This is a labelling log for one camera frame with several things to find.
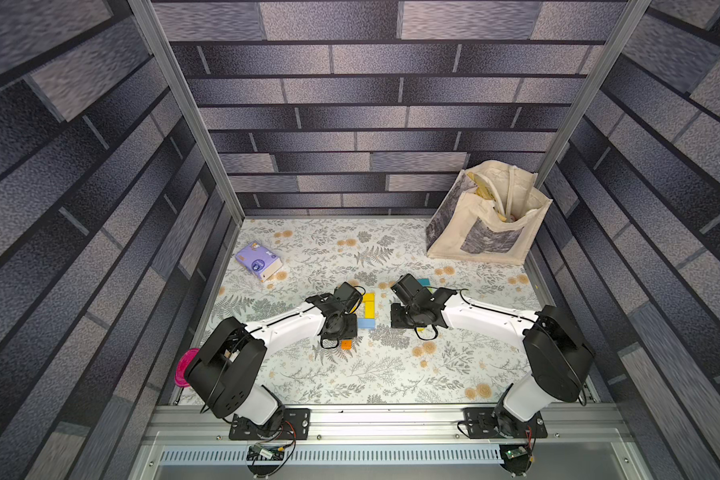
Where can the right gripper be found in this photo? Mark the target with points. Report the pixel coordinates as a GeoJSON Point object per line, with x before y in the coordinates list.
{"type": "Point", "coordinates": [413, 314]}

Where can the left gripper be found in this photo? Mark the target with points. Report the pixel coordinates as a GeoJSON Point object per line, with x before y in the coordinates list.
{"type": "Point", "coordinates": [353, 331]}

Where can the light blue block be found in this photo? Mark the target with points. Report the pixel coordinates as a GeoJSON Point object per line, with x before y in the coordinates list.
{"type": "Point", "coordinates": [369, 324]}

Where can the small yellow block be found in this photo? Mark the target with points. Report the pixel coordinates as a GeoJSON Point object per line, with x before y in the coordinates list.
{"type": "Point", "coordinates": [369, 310]}

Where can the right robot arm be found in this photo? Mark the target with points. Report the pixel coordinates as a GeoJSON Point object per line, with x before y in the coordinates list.
{"type": "Point", "coordinates": [558, 355]}

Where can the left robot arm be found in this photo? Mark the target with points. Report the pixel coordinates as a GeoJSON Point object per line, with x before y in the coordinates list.
{"type": "Point", "coordinates": [224, 370]}

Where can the purple card box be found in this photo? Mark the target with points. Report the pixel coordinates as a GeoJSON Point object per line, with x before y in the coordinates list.
{"type": "Point", "coordinates": [259, 261]}

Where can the canvas tote bag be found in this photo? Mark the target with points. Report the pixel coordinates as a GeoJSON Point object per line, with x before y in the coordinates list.
{"type": "Point", "coordinates": [492, 213]}

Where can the pink plastic lid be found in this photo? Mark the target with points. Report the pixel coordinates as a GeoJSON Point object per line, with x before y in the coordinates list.
{"type": "Point", "coordinates": [183, 365]}

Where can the left circuit board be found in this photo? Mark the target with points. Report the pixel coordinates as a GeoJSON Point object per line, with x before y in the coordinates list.
{"type": "Point", "coordinates": [265, 453]}

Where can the circuit board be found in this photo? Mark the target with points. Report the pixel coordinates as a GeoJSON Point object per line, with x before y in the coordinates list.
{"type": "Point", "coordinates": [512, 453]}
{"type": "Point", "coordinates": [265, 453]}

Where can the right circuit board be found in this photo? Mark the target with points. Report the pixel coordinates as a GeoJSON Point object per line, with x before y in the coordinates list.
{"type": "Point", "coordinates": [512, 453]}

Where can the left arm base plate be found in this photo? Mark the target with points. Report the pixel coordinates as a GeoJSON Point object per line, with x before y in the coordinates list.
{"type": "Point", "coordinates": [287, 423]}

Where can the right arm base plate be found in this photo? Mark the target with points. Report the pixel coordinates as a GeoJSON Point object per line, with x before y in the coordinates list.
{"type": "Point", "coordinates": [483, 423]}

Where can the aluminium front rail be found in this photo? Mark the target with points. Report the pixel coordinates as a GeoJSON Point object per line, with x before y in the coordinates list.
{"type": "Point", "coordinates": [420, 441]}

